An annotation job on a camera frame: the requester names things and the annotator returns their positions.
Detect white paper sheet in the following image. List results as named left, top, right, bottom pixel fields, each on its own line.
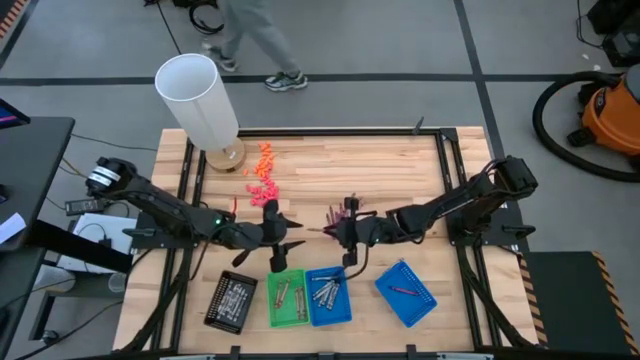
left=0, top=212, right=27, bottom=245

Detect black power adapter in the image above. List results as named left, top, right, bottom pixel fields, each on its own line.
left=64, top=198, right=106, bottom=217

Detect blue plastic basket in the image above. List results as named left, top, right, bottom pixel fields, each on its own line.
left=305, top=265, right=353, bottom=328
left=374, top=259, right=439, bottom=329

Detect black desk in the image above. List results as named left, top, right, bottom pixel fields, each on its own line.
left=0, top=116, right=134, bottom=321

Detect hazard striped floor mat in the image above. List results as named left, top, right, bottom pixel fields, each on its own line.
left=0, top=0, right=32, bottom=40

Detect green plastic basket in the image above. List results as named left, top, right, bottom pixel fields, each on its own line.
left=267, top=269, right=311, bottom=330

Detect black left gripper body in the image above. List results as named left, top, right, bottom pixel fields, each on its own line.
left=243, top=199, right=290, bottom=275

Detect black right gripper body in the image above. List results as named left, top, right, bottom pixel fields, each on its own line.
left=334, top=196, right=384, bottom=268

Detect person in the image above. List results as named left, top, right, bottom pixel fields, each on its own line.
left=201, top=0, right=309, bottom=93

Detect black equipment case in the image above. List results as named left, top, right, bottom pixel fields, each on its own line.
left=587, top=0, right=640, bottom=68

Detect black aluminium table frame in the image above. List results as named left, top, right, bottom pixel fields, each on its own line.
left=117, top=127, right=536, bottom=360

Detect orange shop vacuum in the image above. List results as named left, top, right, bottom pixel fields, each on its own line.
left=567, top=63, right=640, bottom=171
left=531, top=70, right=640, bottom=183

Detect person's shoe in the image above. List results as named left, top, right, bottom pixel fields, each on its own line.
left=263, top=70, right=309, bottom=93
left=201, top=42, right=239, bottom=73

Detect white cylinder lamp wooden base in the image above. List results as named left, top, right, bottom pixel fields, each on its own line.
left=154, top=52, right=247, bottom=174

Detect clear plastic cup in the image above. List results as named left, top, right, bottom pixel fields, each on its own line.
left=107, top=272, right=129, bottom=294

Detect orange eraser caps pile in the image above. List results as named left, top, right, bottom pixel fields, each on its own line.
left=253, top=142, right=276, bottom=180

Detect black floor cable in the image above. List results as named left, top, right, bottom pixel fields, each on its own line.
left=69, top=132, right=159, bottom=153

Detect laptop with blue screen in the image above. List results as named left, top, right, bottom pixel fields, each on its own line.
left=0, top=98, right=31, bottom=130

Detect black plastic basket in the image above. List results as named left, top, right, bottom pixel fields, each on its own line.
left=203, top=270, right=260, bottom=336

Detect black coiled cable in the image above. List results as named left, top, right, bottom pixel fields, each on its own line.
left=187, top=0, right=226, bottom=36

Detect white box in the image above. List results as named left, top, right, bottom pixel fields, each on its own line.
left=56, top=213, right=139, bottom=275

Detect black platform hazard stripes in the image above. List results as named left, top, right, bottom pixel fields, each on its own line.
left=519, top=251, right=640, bottom=357

